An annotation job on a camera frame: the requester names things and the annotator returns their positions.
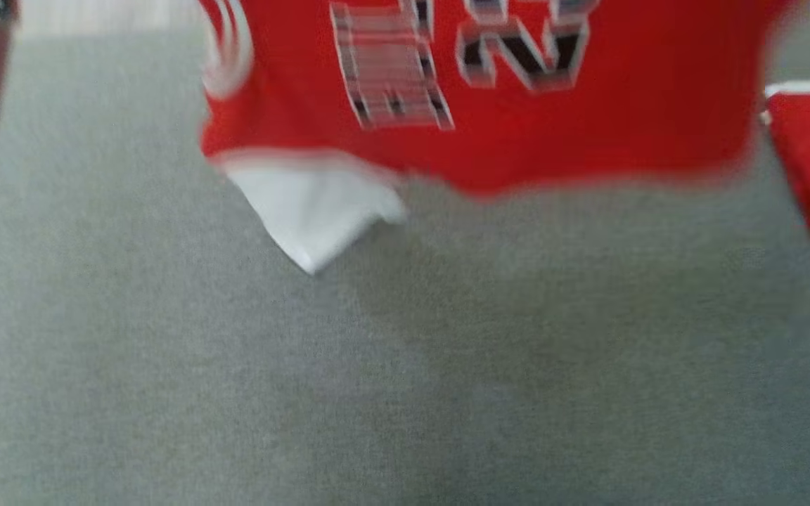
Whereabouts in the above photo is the red basketball jersey white trim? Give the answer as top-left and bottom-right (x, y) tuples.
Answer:
(198, 0), (803, 275)

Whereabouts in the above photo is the large grey sofa ottoman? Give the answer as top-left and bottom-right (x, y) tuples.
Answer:
(0, 28), (810, 506)

